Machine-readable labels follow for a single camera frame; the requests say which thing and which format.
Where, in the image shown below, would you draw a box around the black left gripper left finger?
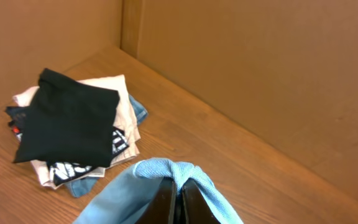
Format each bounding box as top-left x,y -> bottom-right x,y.
136,177 -> 177,224

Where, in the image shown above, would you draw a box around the blue denim folded jeans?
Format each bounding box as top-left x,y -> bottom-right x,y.
65,95 -> 148,198

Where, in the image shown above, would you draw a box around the black white printed garment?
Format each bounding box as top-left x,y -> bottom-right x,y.
5,106 -> 129,189

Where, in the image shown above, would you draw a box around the black folded garment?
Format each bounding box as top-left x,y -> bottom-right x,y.
14,68 -> 120,167

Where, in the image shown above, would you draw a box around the light blue t-shirt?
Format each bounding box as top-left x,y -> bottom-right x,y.
74,158 -> 242,224

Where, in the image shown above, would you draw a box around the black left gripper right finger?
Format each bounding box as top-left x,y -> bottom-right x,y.
180,179 -> 220,224

